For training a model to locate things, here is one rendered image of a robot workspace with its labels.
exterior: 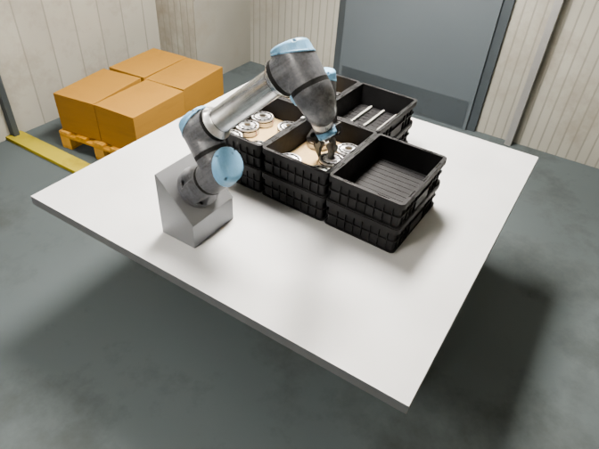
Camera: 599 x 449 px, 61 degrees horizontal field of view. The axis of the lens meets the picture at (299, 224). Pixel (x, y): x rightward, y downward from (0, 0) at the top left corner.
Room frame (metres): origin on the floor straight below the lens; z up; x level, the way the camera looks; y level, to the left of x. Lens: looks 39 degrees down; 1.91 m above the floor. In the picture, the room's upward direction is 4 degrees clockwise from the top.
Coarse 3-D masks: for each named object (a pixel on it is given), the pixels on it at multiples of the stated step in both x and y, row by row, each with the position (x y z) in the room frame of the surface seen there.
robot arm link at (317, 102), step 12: (324, 84) 1.31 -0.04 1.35; (300, 96) 1.29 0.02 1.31; (312, 96) 1.28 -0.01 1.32; (324, 96) 1.29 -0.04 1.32; (300, 108) 1.30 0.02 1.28; (312, 108) 1.28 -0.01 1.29; (324, 108) 1.29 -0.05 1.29; (336, 108) 1.35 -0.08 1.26; (312, 120) 1.31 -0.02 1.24; (324, 120) 1.31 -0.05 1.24; (324, 132) 1.58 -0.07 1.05; (336, 132) 1.61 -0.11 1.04
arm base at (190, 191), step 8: (192, 168) 1.43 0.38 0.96; (184, 176) 1.41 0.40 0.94; (192, 176) 1.39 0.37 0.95; (184, 184) 1.40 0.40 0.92; (192, 184) 1.38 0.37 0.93; (184, 192) 1.38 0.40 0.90; (192, 192) 1.37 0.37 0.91; (200, 192) 1.36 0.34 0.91; (208, 192) 1.36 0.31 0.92; (192, 200) 1.37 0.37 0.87; (200, 200) 1.37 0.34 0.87; (208, 200) 1.38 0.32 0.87
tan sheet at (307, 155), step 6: (300, 144) 1.87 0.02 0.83; (306, 144) 1.88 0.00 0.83; (294, 150) 1.82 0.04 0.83; (300, 150) 1.83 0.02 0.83; (306, 150) 1.83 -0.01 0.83; (312, 150) 1.84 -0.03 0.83; (300, 156) 1.78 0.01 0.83; (306, 156) 1.78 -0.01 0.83; (312, 156) 1.79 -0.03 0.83; (306, 162) 1.73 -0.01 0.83; (312, 162) 1.74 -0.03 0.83
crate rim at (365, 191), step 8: (376, 136) 1.81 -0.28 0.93; (384, 136) 1.81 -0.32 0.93; (368, 144) 1.74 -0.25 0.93; (408, 144) 1.76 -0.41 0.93; (432, 152) 1.71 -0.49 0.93; (440, 160) 1.65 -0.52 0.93; (336, 168) 1.55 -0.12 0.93; (440, 168) 1.63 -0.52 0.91; (336, 176) 1.49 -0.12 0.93; (432, 176) 1.56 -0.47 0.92; (344, 184) 1.47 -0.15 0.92; (352, 184) 1.45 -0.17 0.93; (424, 184) 1.49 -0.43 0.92; (360, 192) 1.43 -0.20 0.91; (368, 192) 1.42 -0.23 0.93; (376, 192) 1.41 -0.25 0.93; (416, 192) 1.43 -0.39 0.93; (376, 200) 1.40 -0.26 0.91; (384, 200) 1.38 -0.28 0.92; (392, 200) 1.37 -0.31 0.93; (408, 200) 1.38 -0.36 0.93; (400, 208) 1.35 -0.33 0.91
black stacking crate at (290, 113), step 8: (272, 104) 2.11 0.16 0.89; (280, 104) 2.09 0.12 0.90; (288, 104) 2.06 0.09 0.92; (272, 112) 2.11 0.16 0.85; (280, 112) 2.09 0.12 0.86; (288, 112) 2.06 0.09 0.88; (296, 112) 2.04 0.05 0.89; (288, 120) 2.06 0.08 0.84; (296, 120) 2.04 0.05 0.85; (232, 144) 1.75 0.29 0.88; (240, 144) 1.72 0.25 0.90; (240, 152) 1.72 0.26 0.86; (248, 152) 1.71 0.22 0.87; (256, 152) 1.69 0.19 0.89; (248, 160) 1.71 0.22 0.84; (256, 160) 1.69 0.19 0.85; (256, 168) 1.67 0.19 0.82
